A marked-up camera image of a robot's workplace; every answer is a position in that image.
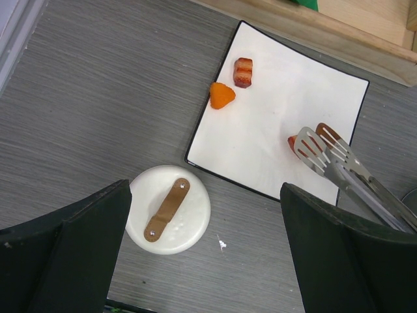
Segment metal tongs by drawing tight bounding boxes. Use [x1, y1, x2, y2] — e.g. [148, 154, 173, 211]
[287, 123, 416, 234]

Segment round metal tin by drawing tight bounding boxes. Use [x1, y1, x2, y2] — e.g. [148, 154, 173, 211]
[401, 188, 417, 213]

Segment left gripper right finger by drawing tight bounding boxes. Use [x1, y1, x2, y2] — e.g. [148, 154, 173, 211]
[280, 183, 416, 312]

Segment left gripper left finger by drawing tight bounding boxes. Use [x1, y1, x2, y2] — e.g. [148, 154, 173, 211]
[1, 179, 132, 312]

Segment green apron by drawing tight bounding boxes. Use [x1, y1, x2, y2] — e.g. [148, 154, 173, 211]
[291, 0, 319, 12]

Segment small orange carrot piece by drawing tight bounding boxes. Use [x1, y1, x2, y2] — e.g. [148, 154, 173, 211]
[210, 82, 236, 110]

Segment striped bacon roll piece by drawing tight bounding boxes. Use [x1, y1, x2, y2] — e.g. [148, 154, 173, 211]
[233, 57, 253, 89]

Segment orange striped sushi piece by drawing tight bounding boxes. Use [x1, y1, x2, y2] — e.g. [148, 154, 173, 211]
[287, 134, 322, 160]

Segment white square plate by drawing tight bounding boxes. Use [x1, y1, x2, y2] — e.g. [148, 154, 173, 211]
[185, 22, 369, 204]

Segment white lid brown handle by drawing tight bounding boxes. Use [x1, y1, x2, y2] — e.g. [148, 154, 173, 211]
[126, 165, 211, 255]

